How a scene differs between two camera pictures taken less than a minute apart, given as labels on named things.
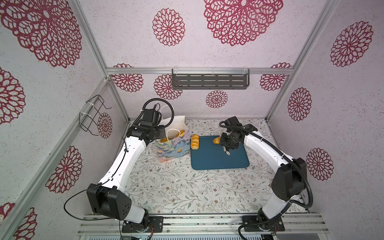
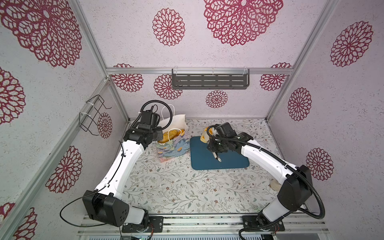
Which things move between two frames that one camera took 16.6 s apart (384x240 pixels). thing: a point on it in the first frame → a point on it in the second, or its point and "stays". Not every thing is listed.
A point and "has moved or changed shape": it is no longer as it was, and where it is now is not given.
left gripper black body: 159,132 stays
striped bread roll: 194,142 → 205,137
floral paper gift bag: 177,142 stays
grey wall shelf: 210,79 stays
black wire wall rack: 87,118 stays
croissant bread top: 217,140 has moved or changed shape
